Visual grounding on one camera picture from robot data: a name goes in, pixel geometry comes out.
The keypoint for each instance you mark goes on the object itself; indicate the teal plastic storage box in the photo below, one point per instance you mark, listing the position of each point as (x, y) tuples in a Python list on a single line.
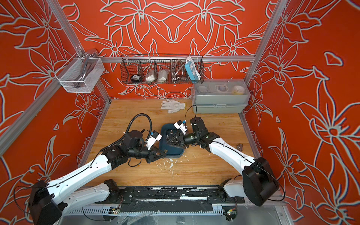
[(172, 151)]

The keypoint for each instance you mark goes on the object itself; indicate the metal tongs in basket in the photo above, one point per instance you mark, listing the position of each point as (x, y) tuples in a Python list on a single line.
[(177, 70)]

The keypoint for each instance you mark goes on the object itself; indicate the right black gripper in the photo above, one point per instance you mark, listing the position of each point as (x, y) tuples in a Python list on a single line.
[(181, 140)]

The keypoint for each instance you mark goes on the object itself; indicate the grey lidded storage container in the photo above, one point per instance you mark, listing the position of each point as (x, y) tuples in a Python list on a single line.
[(220, 96)]

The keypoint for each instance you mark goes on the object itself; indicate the black wire wall basket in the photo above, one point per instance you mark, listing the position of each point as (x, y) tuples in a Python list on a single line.
[(141, 64)]

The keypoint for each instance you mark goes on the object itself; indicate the metal tool in clear bin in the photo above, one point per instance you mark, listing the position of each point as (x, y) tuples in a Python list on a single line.
[(87, 56)]

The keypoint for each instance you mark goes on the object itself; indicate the small metal object far right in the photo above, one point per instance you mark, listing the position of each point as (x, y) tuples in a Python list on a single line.
[(240, 147)]

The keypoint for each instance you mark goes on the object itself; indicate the black item in basket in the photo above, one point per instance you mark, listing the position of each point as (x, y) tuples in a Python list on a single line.
[(136, 78)]

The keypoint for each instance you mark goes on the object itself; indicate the white knit glove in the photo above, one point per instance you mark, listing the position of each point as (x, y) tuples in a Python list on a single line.
[(172, 106)]

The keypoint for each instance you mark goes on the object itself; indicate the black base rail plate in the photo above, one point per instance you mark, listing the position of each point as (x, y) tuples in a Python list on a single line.
[(170, 199)]

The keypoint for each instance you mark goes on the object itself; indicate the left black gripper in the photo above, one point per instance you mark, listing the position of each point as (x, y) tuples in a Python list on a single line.
[(153, 155)]

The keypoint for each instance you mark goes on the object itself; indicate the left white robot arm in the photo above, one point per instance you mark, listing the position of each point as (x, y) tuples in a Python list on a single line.
[(46, 201)]

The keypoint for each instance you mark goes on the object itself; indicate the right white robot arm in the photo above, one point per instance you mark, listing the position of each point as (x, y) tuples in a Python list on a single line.
[(258, 183)]

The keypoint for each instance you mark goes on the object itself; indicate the white bag in basket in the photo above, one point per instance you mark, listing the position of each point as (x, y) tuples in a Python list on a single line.
[(162, 76), (150, 76)]

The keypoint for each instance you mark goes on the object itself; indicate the clear plastic wall bin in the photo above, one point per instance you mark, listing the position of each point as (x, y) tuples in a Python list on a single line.
[(68, 76)]

